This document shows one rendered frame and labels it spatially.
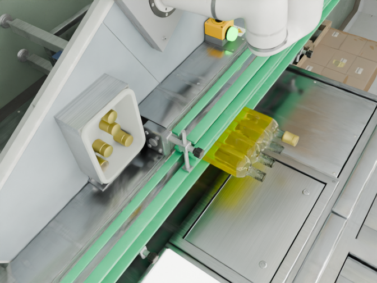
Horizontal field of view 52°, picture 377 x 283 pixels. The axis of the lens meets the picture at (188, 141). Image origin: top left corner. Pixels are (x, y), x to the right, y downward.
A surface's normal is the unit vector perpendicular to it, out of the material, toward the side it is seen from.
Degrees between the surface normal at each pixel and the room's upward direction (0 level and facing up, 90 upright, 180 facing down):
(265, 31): 61
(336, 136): 90
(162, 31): 4
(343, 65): 90
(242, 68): 90
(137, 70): 0
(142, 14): 4
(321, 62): 82
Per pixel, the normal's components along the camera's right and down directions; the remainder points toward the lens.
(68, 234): -0.07, -0.62
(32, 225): 0.82, 0.41
